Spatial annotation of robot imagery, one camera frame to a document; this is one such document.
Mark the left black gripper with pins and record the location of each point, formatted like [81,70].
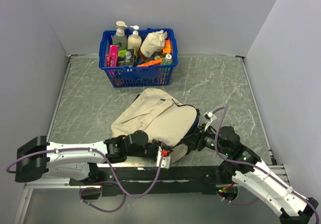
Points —
[157,144]

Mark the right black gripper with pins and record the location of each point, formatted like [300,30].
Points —
[194,141]

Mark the beige canvas backpack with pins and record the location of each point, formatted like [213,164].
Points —
[162,117]

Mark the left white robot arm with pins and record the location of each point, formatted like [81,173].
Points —
[38,157]

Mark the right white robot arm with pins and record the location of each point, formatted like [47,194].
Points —
[245,168]

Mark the small green red-capped bottle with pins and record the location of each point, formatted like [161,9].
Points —
[167,60]

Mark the orange long packet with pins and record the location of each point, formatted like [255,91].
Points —
[151,63]

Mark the blue plastic shopping basket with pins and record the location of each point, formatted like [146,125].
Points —
[137,76]

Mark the green black box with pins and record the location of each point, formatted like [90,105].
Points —
[127,58]

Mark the orange snack packet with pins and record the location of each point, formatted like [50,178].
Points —
[167,49]

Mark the pink box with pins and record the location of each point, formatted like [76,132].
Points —
[111,57]

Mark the cream pump lotion bottle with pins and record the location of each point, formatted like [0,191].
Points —
[134,41]

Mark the green pump bottle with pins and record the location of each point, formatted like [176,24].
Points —
[120,39]

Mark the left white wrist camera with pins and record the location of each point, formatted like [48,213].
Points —
[165,157]

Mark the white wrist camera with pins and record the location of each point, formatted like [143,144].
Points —
[210,117]
[165,157]

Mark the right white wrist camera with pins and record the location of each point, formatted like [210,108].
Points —
[210,117]

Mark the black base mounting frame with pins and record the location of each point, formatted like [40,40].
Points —
[183,179]

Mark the beige drawstring cloth pouch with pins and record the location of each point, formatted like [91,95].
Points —
[153,43]

